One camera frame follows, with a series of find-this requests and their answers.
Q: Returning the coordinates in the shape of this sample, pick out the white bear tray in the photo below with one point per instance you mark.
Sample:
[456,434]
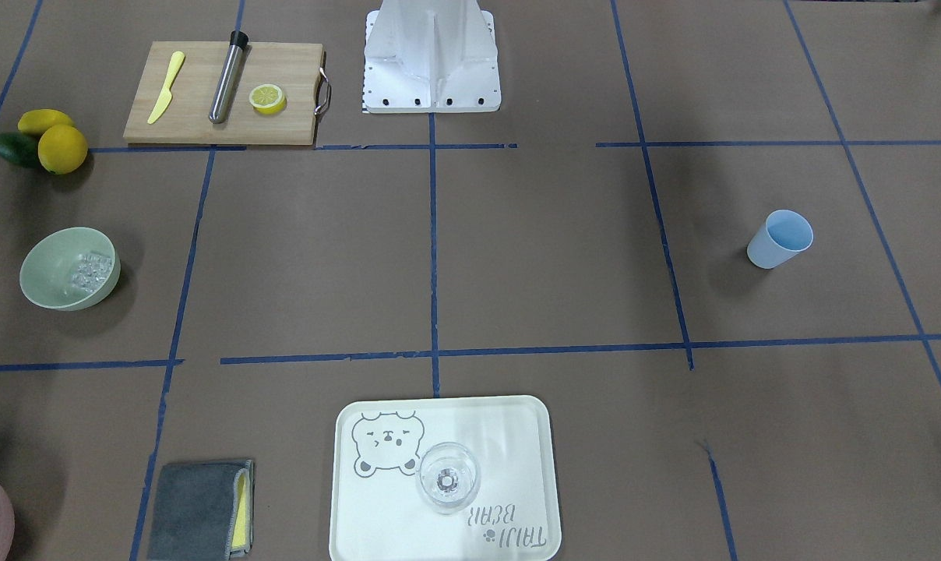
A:
[377,512]

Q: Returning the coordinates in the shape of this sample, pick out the lemon half slice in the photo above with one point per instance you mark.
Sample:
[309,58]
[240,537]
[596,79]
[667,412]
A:
[267,99]

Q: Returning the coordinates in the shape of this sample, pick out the clear wine glass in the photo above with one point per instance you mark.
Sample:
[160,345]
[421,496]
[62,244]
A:
[449,478]

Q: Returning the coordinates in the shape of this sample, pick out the green bowl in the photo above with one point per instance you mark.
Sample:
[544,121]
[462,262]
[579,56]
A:
[72,269]

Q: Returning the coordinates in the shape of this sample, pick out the steel muddler rod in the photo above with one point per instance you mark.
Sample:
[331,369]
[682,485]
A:
[227,82]

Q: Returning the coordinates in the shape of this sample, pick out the yellow plastic knife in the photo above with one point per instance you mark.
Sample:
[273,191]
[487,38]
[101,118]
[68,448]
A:
[165,95]

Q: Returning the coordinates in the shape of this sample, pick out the light blue cup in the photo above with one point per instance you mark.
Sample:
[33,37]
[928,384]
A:
[783,236]

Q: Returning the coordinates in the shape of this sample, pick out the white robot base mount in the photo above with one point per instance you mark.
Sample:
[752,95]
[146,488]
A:
[430,57]

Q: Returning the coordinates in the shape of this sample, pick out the wooden cutting board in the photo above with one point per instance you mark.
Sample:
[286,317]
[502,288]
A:
[295,67]

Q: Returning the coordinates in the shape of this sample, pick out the grey folded cloth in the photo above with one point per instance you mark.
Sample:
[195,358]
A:
[203,511]

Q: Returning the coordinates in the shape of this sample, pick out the yellow lemon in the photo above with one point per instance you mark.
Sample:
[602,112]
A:
[36,122]
[62,149]

